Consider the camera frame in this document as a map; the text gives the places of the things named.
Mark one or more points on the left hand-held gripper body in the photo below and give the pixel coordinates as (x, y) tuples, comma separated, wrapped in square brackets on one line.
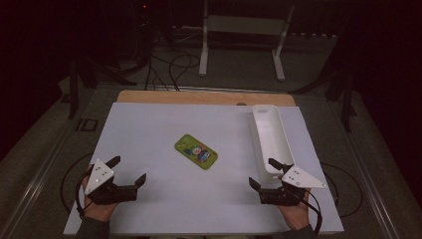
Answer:
[(99, 176)]

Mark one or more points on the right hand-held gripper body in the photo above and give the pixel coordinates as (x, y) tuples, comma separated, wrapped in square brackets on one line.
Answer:
[(298, 179)]

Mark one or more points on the long white plastic tray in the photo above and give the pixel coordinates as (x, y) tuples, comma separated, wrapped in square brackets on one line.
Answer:
[(270, 132)]

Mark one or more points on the green cartoon phone case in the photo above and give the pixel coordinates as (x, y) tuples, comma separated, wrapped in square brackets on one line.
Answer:
[(195, 151)]

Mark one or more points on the person's left hand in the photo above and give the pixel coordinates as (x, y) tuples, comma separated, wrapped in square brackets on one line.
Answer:
[(99, 212)]

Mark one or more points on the person's right hand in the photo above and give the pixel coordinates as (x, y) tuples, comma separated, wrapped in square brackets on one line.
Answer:
[(295, 215)]

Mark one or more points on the white table mat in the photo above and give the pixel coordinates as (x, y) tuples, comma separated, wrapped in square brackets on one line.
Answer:
[(149, 132)]

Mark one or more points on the black tripod stand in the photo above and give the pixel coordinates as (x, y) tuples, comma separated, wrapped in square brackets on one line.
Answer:
[(73, 93), (347, 106)]

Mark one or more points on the metal floor rail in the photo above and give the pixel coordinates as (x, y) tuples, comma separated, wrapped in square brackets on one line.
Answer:
[(31, 191), (366, 179)]

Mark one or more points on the white metal stand frame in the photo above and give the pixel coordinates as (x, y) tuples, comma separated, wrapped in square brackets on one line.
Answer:
[(245, 25)]

